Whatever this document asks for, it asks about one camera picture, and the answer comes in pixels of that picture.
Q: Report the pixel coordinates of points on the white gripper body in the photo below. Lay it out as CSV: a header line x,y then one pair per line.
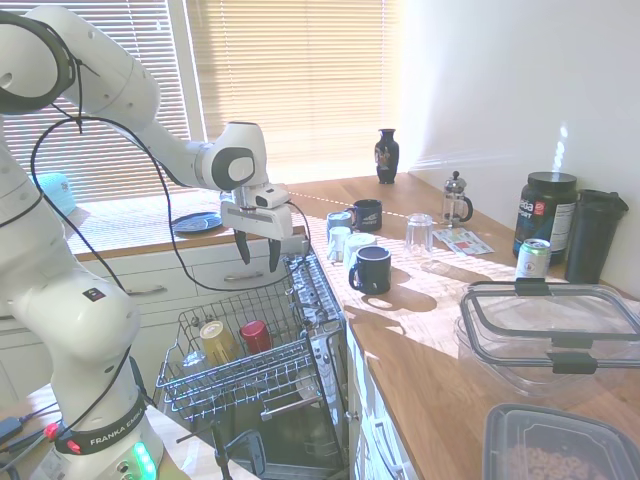
x,y
255,220

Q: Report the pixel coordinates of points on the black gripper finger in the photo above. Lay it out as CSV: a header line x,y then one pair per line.
x,y
243,247
274,256

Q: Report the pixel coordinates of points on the yellow striped mug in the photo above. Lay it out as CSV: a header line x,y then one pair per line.
x,y
218,341

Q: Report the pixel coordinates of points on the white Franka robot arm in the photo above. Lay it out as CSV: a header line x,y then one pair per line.
x,y
115,85

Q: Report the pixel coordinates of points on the large white mug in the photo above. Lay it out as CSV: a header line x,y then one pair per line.
x,y
352,245

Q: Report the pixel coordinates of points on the red mug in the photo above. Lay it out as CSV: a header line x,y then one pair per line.
x,y
255,335

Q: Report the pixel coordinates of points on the plain navy mug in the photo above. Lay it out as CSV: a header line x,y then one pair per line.
x,y
374,272

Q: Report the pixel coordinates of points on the navy mug with white logo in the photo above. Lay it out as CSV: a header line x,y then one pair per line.
x,y
369,216

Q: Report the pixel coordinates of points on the stainless steel dishwasher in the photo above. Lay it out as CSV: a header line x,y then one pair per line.
x,y
326,360

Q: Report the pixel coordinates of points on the blue plate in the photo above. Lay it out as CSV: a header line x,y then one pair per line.
x,y
196,223

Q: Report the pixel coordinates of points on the clear glass in rack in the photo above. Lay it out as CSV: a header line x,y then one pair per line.
x,y
194,359

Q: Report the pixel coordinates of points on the sunlit window blind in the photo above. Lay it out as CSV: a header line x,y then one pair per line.
x,y
300,90

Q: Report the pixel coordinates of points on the clear drinking glass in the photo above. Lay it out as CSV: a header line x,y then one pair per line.
x,y
418,235

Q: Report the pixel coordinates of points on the dark blue flowered vase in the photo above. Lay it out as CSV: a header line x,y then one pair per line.
x,y
387,157

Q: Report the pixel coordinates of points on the wide window blind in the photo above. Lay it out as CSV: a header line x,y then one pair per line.
x,y
100,165

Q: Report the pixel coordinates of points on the glass French press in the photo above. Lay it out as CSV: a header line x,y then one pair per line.
x,y
454,205

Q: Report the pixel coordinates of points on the printed paper leaflet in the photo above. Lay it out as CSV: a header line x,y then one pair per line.
x,y
462,242

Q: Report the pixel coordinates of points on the turquoise plastic container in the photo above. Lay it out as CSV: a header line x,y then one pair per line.
x,y
56,192

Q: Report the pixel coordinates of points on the white and green drink can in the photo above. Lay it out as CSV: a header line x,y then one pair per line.
x,y
532,260

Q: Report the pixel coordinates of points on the red plug connector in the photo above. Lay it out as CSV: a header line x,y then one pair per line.
x,y
51,431

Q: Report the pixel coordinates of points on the black protein powder tub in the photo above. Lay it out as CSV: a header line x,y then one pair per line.
x,y
542,215

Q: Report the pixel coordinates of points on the clear container with clip lid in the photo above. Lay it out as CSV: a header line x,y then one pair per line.
x,y
545,345

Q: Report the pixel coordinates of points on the black shaker bottle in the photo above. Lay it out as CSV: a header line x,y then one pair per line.
x,y
592,235

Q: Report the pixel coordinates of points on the grey lidded food container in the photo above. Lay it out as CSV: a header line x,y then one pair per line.
x,y
550,445

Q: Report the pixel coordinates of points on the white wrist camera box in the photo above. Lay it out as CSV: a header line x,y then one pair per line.
x,y
271,196

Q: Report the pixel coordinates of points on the black camera stand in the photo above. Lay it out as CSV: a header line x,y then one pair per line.
x,y
222,450

